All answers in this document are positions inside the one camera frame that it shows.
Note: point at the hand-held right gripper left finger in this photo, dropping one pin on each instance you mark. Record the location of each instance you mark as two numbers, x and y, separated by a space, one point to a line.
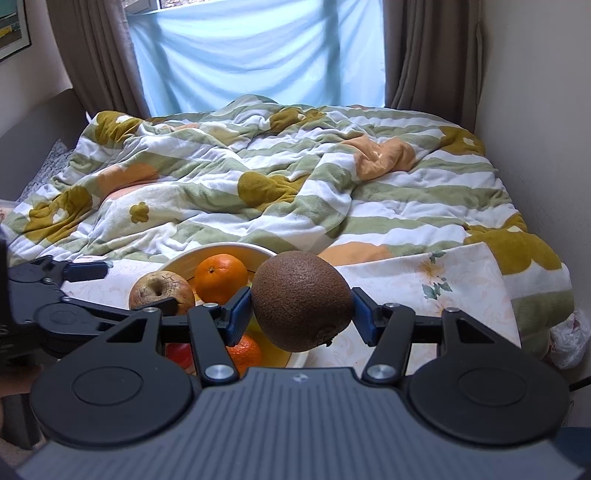
240 316

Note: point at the mandarin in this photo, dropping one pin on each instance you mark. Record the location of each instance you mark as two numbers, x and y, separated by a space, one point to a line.
247 353

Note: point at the floral white tablecloth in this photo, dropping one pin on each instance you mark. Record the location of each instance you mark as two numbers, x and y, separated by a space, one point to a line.
461 295

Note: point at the brown kiwi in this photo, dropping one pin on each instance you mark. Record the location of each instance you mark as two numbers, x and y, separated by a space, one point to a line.
300 300

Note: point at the large orange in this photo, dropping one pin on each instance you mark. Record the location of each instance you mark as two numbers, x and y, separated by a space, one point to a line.
220 277

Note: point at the brown curtain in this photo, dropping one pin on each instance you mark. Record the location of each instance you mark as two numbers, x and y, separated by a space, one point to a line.
101 50
434 55

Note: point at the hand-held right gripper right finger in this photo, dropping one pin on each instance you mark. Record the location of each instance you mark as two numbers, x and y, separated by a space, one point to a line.
364 316

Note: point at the grey bed headboard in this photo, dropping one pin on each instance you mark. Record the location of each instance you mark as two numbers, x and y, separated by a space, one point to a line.
37 124

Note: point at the grey patterned pillow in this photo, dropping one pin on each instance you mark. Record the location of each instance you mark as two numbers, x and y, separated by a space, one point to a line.
48 170

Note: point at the person's dark trouser leg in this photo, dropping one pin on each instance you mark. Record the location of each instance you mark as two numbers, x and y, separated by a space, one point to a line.
575 454

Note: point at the cream cartoon print plate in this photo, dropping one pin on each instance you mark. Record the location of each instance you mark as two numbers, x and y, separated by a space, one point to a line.
184 267

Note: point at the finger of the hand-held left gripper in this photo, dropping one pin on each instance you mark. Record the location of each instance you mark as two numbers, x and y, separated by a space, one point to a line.
85 271
83 318

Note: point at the green striped floral blanket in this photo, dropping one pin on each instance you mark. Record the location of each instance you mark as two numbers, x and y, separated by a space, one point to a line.
277 184

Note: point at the wrinkled brown apple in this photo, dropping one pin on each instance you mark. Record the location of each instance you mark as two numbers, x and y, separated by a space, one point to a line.
147 288

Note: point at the light blue window sheet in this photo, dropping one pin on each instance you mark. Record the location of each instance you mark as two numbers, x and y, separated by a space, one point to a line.
254 55

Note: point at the red cherry tomato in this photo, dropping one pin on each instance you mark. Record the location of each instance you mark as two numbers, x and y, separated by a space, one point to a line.
181 354

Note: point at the framed wall picture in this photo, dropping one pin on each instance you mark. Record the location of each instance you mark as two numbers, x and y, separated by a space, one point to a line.
11 27

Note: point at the white plastic bag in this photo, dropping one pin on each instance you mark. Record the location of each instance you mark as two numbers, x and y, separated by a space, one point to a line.
570 339

